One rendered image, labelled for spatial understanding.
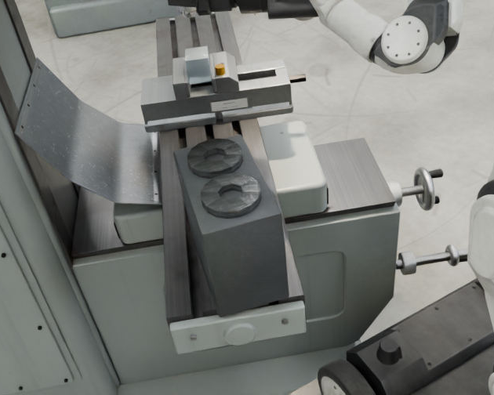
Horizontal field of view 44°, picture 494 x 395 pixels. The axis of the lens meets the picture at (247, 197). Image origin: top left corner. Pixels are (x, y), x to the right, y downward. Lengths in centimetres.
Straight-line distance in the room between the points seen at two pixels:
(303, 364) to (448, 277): 74
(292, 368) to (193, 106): 81
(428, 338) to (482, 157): 159
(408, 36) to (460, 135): 195
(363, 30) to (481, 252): 43
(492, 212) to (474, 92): 236
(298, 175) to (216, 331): 52
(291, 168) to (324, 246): 21
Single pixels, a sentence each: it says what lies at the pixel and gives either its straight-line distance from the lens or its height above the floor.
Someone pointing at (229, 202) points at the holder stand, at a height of 112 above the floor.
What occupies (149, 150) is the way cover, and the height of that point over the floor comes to 85.
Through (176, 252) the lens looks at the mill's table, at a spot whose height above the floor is 92.
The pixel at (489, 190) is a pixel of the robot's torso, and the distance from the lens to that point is 100.
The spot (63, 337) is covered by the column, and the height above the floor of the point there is 52.
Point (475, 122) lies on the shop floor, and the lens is 308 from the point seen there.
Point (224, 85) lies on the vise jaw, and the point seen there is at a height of 101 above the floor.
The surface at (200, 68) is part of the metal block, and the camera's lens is 139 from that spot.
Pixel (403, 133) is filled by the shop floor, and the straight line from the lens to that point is 296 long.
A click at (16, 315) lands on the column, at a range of 152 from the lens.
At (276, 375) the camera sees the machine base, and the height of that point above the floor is 20.
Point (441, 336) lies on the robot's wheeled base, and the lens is 138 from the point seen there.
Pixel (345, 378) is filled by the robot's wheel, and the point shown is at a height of 60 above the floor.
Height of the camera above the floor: 169
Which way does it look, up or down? 40 degrees down
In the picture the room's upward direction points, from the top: 8 degrees counter-clockwise
